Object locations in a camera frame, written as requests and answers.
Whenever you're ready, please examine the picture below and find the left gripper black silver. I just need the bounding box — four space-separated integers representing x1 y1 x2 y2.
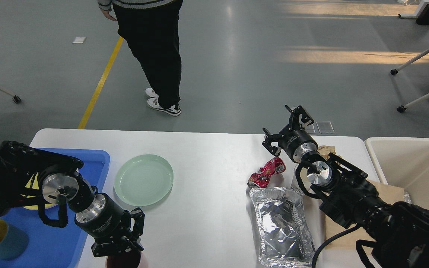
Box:
74 193 145 257

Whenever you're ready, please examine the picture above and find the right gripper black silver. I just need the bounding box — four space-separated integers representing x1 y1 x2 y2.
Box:
262 105 318 164

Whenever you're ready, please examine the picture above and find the pink mug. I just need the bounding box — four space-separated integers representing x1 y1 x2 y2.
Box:
105 251 149 268

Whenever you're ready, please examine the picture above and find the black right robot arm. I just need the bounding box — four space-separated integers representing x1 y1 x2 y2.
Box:
262 106 429 268

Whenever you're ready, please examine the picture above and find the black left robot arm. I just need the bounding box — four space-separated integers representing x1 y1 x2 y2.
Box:
0 141 145 257

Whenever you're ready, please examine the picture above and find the crumpled brown paper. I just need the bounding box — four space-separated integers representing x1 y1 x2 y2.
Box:
317 145 337 161

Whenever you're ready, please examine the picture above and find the crushed red can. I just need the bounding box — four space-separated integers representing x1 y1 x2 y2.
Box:
247 157 286 188

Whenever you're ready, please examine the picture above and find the green plate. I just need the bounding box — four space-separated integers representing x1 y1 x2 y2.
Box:
114 154 174 207

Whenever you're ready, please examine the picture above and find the blue plastic tray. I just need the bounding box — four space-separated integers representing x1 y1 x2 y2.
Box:
0 148 110 268

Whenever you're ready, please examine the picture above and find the aluminium foil tray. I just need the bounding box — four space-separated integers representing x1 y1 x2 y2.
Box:
249 187 315 268

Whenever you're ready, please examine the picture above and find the yellow plate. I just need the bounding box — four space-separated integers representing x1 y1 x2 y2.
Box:
24 170 79 211

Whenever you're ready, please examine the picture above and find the teal yellow cup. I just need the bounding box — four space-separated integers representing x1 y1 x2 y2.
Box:
0 219 29 261

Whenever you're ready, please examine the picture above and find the beige plastic bin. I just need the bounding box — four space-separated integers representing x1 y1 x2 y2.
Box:
365 137 429 210

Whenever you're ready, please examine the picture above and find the person in grey sweater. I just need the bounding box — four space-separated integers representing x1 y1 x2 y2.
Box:
98 0 183 117

